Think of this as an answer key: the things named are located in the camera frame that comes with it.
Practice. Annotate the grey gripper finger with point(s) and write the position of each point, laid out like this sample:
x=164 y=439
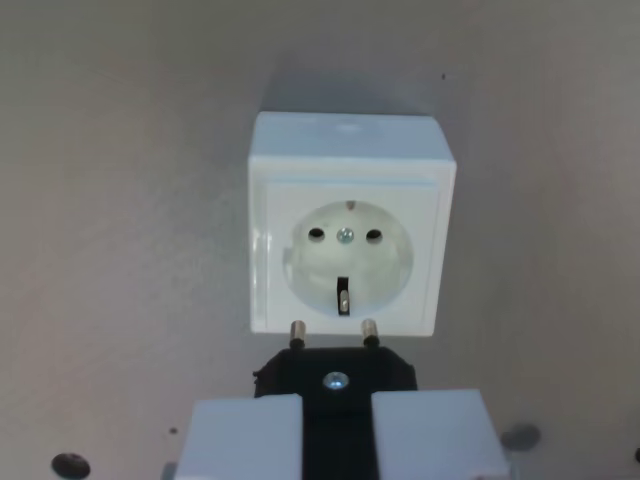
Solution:
x=245 y=440
x=435 y=435

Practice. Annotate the black two-pin power plug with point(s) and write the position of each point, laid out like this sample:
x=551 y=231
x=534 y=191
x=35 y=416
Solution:
x=345 y=362

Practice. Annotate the white wall socket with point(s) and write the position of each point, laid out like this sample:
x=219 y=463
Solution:
x=350 y=165

